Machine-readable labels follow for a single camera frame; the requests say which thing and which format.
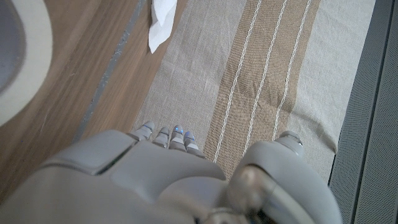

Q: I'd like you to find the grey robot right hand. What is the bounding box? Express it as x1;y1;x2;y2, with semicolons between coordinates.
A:
0;120;343;224

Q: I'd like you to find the medium beige masking tape roll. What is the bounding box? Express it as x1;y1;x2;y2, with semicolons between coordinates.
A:
0;0;53;127

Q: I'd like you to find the white tissue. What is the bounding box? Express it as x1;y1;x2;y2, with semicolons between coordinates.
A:
148;0;178;54

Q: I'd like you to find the beige striped curtain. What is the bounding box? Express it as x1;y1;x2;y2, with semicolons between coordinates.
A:
133;0;377;184

